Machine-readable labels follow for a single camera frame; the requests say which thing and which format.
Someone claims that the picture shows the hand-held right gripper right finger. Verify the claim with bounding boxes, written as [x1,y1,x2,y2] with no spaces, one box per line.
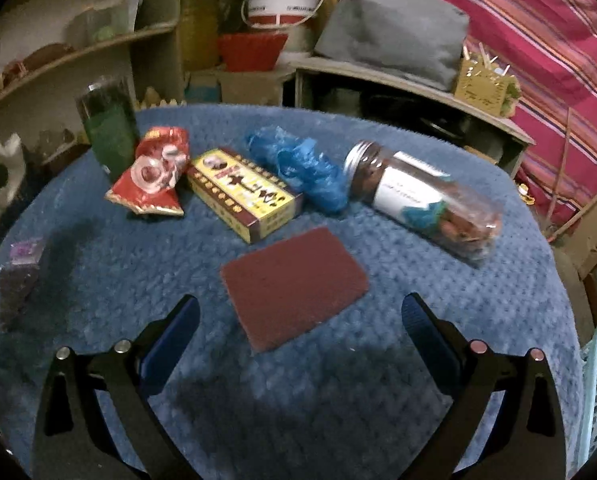
[401,292,568,480]

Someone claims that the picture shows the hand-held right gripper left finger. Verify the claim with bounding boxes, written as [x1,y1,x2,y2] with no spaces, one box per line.
[31,294,202,480]

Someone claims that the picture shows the maroon scouring pad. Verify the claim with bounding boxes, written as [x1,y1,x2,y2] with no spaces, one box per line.
[220,226,371,356]

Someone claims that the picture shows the clear plastic snack jar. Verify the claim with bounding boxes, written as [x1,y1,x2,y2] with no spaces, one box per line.
[343,141,504,263]

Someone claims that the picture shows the blue quilted tablecloth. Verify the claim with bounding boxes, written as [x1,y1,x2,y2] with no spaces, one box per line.
[0,102,587,480]

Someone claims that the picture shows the yellow and red box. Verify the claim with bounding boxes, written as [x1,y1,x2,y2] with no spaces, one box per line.
[186,147,304,245]

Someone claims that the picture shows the purple plastic packet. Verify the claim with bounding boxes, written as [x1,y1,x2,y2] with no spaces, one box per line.
[0,237,46,331]

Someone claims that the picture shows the red snack packet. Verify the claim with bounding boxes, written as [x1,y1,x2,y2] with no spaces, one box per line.
[104,127,192,218]

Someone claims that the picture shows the cardboard pieces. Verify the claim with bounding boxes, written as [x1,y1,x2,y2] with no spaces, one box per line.
[553,170,597,283]

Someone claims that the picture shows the broom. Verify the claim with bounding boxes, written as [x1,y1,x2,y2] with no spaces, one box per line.
[546,107,597,238]

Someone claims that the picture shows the blue plastic shoe cover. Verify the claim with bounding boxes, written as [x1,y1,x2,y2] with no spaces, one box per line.
[243,125,349,216]

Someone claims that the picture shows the black pan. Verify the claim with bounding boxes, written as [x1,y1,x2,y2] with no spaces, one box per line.
[419,109,485,137]

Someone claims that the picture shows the yellow zigzag-edged tray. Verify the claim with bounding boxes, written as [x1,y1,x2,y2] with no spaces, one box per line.
[137,87,186,109]

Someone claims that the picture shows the blue box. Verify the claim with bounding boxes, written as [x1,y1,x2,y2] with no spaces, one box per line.
[186,80,224,107]

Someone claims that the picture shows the yellow perforated stick holder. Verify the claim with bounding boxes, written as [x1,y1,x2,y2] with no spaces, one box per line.
[453,45,512,111]

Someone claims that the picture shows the low wooden cabinet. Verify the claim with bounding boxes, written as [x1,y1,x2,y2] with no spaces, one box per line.
[283,55,537,178]

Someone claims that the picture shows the brown cardboard box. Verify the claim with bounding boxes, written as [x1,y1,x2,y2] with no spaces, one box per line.
[219,70,285,107]

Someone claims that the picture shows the red plastic basket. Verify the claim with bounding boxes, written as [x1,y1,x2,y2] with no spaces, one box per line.
[217,32,289,72]

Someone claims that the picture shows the grey cushion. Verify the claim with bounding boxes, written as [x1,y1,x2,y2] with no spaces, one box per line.
[313,0,470,92]

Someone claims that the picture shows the yellow oil bottle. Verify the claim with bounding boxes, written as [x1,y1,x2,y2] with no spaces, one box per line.
[178,0,222,71]

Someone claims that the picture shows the wooden shelf unit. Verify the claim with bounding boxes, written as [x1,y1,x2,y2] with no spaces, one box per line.
[0,0,185,171]

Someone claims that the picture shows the clear plastic container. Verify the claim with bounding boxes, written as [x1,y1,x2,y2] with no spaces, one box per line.
[71,2,132,43]

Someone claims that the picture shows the red striped cloth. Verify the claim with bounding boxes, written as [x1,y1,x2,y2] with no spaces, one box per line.
[323,0,597,226]

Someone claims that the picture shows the white plastic bucket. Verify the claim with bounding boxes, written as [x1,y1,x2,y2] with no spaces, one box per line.
[241,0,325,31]

